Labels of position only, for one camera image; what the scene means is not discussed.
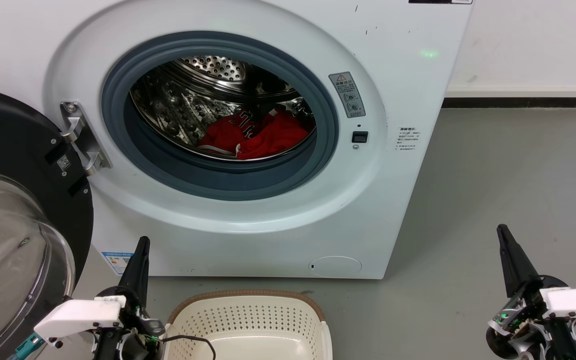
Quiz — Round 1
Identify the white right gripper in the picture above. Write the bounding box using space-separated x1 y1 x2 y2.
485 225 576 360

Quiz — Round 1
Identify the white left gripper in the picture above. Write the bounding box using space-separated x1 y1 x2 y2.
34 237 166 360

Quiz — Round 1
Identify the red garment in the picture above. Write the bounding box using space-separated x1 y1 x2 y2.
197 109 311 161

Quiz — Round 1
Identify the cream perforated laundry basket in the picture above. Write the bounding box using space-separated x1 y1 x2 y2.
163 289 333 360

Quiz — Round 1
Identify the stainless steel washing machine drum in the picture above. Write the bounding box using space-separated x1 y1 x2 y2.
129 55 317 162

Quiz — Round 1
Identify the black round washer door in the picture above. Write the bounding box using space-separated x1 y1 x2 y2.
0 85 95 360

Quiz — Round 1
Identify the blue energy label sticker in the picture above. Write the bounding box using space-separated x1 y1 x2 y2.
101 251 135 276

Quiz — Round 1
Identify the white front-load washing machine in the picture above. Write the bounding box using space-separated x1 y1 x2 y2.
0 0 474 280

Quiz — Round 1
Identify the grey rubber door gasket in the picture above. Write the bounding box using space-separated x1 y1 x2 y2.
101 31 340 202

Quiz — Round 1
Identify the silver metal door hinge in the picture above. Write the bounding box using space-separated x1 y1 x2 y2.
60 101 113 177

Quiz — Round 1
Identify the white text sticker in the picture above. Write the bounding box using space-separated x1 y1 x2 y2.
395 126 423 153

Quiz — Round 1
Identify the white and black baseboard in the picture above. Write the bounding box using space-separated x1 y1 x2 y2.
442 84 576 109

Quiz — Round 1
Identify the round white filter cover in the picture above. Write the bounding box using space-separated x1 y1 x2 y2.
308 256 363 279

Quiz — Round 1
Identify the grey warning label sticker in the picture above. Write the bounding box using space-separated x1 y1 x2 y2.
328 71 367 119

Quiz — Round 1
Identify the thin black cable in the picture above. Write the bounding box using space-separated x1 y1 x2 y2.
162 335 217 360

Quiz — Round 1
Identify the teal left cable connector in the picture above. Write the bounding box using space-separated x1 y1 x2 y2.
10 334 44 360

